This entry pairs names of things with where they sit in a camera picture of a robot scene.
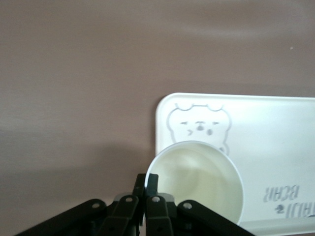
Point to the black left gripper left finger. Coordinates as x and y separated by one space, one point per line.
123 214

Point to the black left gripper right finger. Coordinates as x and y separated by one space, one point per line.
157 214

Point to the white plastic cup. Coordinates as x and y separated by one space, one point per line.
197 177

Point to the white bear print tray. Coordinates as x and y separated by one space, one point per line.
265 137

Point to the brown table cover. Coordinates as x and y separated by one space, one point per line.
73 73

